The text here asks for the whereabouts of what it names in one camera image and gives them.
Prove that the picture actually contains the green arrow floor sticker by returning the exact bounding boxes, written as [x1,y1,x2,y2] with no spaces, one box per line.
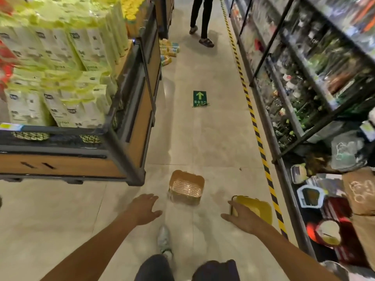
[192,90,208,108]

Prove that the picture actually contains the yellow rectangular basket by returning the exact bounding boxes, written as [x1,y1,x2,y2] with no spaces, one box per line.
[230,195,273,226]

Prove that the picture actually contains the person's left shoe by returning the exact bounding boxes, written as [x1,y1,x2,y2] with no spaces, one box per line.
[157,225,173,258]

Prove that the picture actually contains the person's dark shorts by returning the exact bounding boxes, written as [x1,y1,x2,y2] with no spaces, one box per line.
[134,254,241,281]

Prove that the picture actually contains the pile of yellow floor packets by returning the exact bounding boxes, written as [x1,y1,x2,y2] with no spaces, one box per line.
[159,38,180,67]

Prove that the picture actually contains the yellow black hazard tape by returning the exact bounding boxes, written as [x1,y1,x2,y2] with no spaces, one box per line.
[219,0,289,240]

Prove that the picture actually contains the person's left forearm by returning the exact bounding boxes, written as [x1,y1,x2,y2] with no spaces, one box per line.
[39,212,138,281]

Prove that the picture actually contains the brown rectangular basket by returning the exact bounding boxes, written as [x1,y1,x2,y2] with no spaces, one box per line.
[168,170,205,206]

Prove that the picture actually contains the rows of assorted hanging goods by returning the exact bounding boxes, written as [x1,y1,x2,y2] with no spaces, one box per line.
[228,0,375,270]

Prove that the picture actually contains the person's right hand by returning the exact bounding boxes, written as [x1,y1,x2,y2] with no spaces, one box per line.
[220,200,264,236]

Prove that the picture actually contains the person's left hand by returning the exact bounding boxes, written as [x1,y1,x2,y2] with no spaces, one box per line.
[126,193,163,227]

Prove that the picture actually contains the dark distant shelving unit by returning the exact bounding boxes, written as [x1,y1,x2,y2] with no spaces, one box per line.
[0,0,163,186]

